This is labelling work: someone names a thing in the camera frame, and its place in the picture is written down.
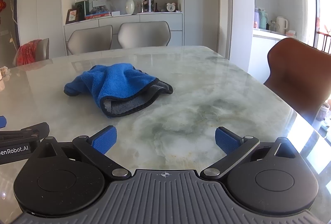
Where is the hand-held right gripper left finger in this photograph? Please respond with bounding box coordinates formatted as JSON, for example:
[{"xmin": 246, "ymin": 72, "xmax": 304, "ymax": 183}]
[{"xmin": 31, "ymin": 125, "xmax": 132, "ymax": 180}]

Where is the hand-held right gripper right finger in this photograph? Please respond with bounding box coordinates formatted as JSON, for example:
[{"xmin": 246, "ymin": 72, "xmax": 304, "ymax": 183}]
[{"xmin": 200, "ymin": 126, "xmax": 304, "ymax": 180}]

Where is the blue and grey towel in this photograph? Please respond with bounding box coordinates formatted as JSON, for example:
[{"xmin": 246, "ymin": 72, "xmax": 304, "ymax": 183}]
[{"xmin": 64, "ymin": 64, "xmax": 174, "ymax": 119}]

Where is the small beige table ornament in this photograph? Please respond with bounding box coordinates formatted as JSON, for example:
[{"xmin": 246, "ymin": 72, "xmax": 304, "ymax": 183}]
[{"xmin": 0, "ymin": 66, "xmax": 11, "ymax": 81}]

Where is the red patterned cloth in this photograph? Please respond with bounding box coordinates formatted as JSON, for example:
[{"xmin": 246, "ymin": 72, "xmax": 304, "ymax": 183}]
[{"xmin": 13, "ymin": 39, "xmax": 43, "ymax": 67}]

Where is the grey chair with cloth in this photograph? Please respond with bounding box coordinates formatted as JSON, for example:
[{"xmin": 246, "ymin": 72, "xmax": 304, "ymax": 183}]
[{"xmin": 35, "ymin": 38, "xmax": 50, "ymax": 61}]

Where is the white counter cabinet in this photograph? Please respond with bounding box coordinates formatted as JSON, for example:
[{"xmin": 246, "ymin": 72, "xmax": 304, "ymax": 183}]
[{"xmin": 248, "ymin": 29, "xmax": 294, "ymax": 83}]

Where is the brown chair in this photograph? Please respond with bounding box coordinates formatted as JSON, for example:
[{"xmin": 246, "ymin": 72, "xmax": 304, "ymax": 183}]
[{"xmin": 263, "ymin": 37, "xmax": 331, "ymax": 131}]

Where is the dried branch decoration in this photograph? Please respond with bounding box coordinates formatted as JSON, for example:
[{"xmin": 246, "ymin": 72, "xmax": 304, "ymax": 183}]
[{"xmin": 9, "ymin": 0, "xmax": 20, "ymax": 52}]

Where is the grey dining chair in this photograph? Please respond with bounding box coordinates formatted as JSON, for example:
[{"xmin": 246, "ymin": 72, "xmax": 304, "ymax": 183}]
[
  {"xmin": 66, "ymin": 25, "xmax": 113, "ymax": 55},
  {"xmin": 117, "ymin": 21, "xmax": 171, "ymax": 49}
]

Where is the red hanging knot ornament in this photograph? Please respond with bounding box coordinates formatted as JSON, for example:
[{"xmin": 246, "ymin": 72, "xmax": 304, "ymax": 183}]
[{"xmin": 0, "ymin": 0, "xmax": 6, "ymax": 25}]

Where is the green thermos jug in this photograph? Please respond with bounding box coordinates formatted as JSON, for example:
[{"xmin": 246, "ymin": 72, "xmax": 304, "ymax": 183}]
[{"xmin": 259, "ymin": 9, "xmax": 269, "ymax": 30}]

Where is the stack of books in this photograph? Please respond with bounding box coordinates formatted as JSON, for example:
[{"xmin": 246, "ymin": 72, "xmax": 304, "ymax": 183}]
[{"xmin": 84, "ymin": 11, "xmax": 111, "ymax": 20}]

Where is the white electric kettle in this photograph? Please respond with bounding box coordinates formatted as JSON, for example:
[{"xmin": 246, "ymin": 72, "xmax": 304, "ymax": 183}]
[{"xmin": 276, "ymin": 16, "xmax": 288, "ymax": 33}]

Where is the white sideboard cabinet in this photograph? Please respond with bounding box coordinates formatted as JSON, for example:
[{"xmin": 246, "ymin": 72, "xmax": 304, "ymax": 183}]
[{"xmin": 64, "ymin": 12, "xmax": 183, "ymax": 55}]

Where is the dark green box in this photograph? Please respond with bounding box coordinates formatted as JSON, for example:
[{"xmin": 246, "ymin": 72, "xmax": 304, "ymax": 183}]
[{"xmin": 75, "ymin": 0, "xmax": 90, "ymax": 21}]

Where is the white ceramic vase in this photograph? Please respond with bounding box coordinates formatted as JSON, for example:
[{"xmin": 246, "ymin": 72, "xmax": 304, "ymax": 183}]
[{"xmin": 125, "ymin": 0, "xmax": 135, "ymax": 15}]

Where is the balcony railing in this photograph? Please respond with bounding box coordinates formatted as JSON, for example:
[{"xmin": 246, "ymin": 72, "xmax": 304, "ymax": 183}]
[{"xmin": 316, "ymin": 30, "xmax": 331, "ymax": 54}]

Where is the clear glass jar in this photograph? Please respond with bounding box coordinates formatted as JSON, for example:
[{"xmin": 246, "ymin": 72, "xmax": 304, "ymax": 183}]
[{"xmin": 138, "ymin": 0, "xmax": 151, "ymax": 14}]

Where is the brown picture frame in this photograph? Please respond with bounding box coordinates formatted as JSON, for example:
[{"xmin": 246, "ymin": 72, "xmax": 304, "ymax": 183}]
[{"xmin": 65, "ymin": 9, "xmax": 79, "ymax": 25}]

